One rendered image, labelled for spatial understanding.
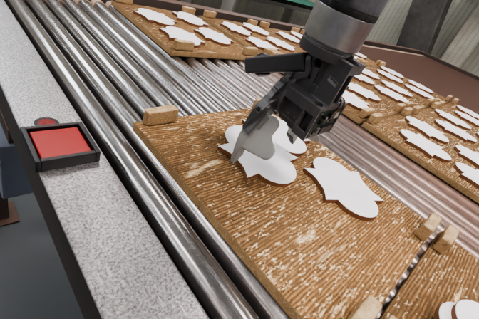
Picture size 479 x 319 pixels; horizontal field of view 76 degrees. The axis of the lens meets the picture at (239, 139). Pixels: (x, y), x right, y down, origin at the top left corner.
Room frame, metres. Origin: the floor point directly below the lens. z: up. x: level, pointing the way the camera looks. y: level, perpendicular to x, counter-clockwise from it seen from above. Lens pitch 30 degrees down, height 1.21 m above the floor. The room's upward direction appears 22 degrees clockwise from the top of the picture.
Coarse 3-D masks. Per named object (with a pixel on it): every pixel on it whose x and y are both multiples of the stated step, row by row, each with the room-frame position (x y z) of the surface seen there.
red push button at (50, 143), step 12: (36, 132) 0.31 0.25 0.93; (48, 132) 0.32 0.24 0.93; (60, 132) 0.33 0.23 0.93; (72, 132) 0.33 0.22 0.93; (36, 144) 0.29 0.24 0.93; (48, 144) 0.30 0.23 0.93; (60, 144) 0.30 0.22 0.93; (72, 144) 0.31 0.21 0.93; (84, 144) 0.32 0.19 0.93; (48, 156) 0.28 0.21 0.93
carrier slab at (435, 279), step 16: (432, 256) 0.37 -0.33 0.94; (448, 256) 0.38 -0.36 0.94; (464, 256) 0.40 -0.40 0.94; (416, 272) 0.32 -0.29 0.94; (432, 272) 0.34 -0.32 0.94; (448, 272) 0.35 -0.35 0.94; (464, 272) 0.36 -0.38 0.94; (400, 288) 0.29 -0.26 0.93; (416, 288) 0.29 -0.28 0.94; (432, 288) 0.30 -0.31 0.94; (448, 288) 0.32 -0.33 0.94; (464, 288) 0.33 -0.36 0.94; (400, 304) 0.26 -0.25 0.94; (416, 304) 0.27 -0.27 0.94; (432, 304) 0.28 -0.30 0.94
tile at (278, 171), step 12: (228, 132) 0.46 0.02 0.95; (228, 144) 0.43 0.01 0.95; (276, 144) 0.49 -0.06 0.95; (252, 156) 0.42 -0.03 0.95; (276, 156) 0.45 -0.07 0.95; (288, 156) 0.47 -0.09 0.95; (252, 168) 0.40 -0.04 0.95; (264, 168) 0.41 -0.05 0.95; (276, 168) 0.42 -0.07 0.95; (288, 168) 0.43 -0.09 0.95; (264, 180) 0.39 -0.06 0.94; (276, 180) 0.39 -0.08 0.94; (288, 180) 0.40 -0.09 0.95
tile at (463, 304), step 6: (462, 300) 0.27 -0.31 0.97; (468, 300) 0.27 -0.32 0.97; (456, 306) 0.25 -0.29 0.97; (462, 306) 0.26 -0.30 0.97; (468, 306) 0.26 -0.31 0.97; (474, 306) 0.27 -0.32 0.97; (456, 312) 0.25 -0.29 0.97; (462, 312) 0.25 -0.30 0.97; (468, 312) 0.25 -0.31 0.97; (474, 312) 0.26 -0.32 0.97; (456, 318) 0.24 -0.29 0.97; (462, 318) 0.24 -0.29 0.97; (468, 318) 0.24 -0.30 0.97; (474, 318) 0.25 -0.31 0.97
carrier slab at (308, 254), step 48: (192, 144) 0.41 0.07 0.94; (192, 192) 0.31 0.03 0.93; (240, 192) 0.34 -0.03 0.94; (288, 192) 0.38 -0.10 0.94; (384, 192) 0.50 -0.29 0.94; (240, 240) 0.26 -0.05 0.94; (288, 240) 0.29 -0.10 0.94; (336, 240) 0.32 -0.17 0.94; (384, 240) 0.36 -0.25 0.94; (288, 288) 0.22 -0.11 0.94; (336, 288) 0.25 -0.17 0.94; (384, 288) 0.27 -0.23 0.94
